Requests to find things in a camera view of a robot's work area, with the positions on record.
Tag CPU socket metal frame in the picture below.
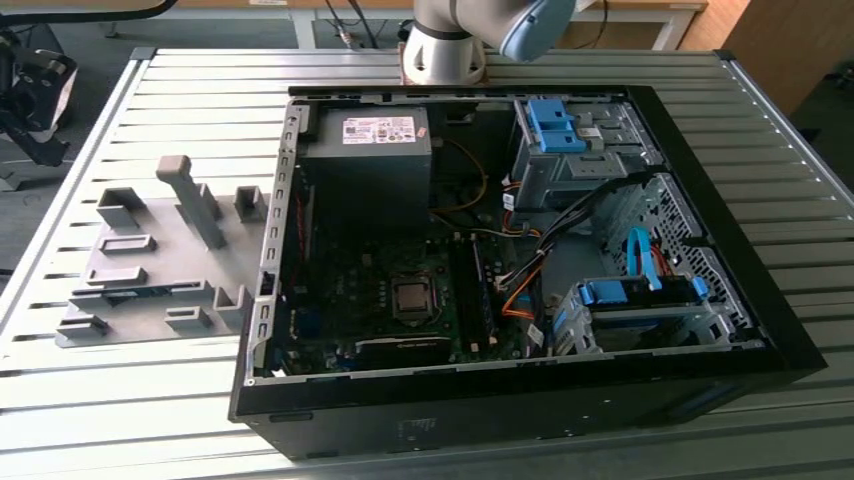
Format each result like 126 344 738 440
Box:
384 271 443 326

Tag orange wire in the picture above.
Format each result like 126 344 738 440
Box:
499 249 555 319

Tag grey parts rack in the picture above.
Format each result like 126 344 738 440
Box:
54 154 268 349

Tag blue disk carrier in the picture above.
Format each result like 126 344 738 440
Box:
577 277 713 306

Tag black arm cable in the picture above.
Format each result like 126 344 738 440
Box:
0 0 180 27

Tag green motherboard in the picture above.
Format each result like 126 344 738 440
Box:
279 229 535 374

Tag black open PC case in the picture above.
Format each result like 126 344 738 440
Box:
226 83 829 461

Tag black hanging cable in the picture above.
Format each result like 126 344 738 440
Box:
323 0 379 50

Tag white desk wooden top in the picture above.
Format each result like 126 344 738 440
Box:
573 0 710 51
0 0 315 50

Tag wooden cabinet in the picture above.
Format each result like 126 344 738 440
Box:
679 0 854 116

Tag grey power supply unit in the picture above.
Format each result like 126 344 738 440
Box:
296 105 435 236

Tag silver CPU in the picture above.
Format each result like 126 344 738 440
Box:
392 283 434 312

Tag grey metal disk bay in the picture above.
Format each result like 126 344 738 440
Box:
550 287 766 357

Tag blue flat data wire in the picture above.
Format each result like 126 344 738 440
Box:
626 227 666 291

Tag black cable bundle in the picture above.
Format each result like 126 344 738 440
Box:
533 172 653 256

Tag blue drive bay latch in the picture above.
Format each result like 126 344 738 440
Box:
525 99 589 154

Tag yellow black wire bundle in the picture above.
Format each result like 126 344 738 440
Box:
470 227 542 241

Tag black graphics card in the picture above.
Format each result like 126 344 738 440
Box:
352 335 455 371

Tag green RAM stick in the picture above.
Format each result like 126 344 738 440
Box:
99 285 202 302

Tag black RAM slot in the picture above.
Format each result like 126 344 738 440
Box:
450 233 477 351

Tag grey metal drive cage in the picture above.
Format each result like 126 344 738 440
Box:
510 97 669 211

